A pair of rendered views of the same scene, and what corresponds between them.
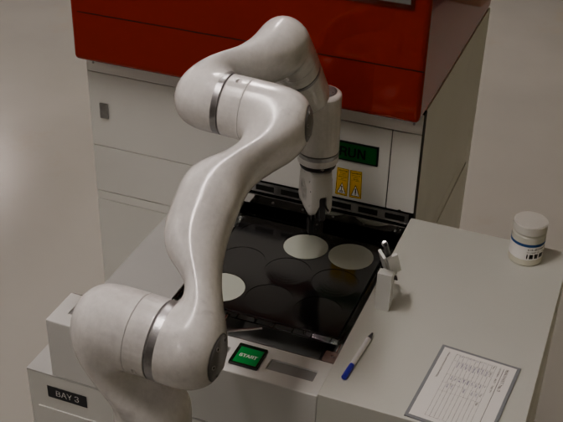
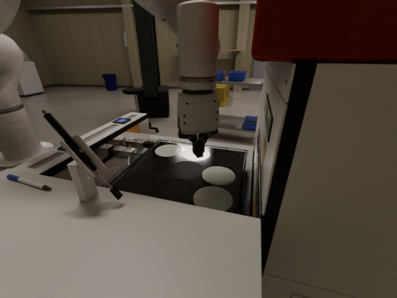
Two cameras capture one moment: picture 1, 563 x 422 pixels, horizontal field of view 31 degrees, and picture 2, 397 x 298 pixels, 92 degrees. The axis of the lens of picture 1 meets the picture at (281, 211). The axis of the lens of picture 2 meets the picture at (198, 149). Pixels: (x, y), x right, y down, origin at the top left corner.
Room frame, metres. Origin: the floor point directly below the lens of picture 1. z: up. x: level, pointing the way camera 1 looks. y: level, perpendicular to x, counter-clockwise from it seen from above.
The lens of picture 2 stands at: (1.77, -0.53, 1.23)
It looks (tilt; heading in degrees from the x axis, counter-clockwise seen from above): 27 degrees down; 85
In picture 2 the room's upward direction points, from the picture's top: straight up
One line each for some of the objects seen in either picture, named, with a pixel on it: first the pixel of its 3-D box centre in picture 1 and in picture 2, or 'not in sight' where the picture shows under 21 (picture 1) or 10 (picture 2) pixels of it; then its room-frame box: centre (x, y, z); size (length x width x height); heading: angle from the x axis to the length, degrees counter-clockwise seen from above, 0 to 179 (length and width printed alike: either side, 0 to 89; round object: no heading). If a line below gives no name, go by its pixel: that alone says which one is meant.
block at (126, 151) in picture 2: not in sight; (124, 151); (1.55, 0.13, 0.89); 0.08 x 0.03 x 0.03; 160
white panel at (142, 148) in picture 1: (246, 158); (264, 120); (2.05, 0.08, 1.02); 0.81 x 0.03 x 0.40; 70
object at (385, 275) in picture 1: (387, 275); (87, 170); (1.59, -0.21, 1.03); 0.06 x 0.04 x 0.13; 160
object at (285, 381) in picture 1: (187, 369); (104, 149); (1.46, 0.17, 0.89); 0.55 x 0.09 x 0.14; 70
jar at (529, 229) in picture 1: (528, 239); not in sight; (1.76, -0.52, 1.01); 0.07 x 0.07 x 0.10
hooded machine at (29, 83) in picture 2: not in sight; (19, 71); (-3.14, 6.16, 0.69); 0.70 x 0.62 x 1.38; 78
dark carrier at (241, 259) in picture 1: (287, 272); (186, 169); (1.78, -0.02, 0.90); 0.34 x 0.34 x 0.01; 69
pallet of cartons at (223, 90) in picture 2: not in sight; (212, 92); (2.63, 4.83, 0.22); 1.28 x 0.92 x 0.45; 75
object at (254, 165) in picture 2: (313, 223); (254, 178); (1.98, -0.08, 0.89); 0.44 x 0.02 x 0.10; 70
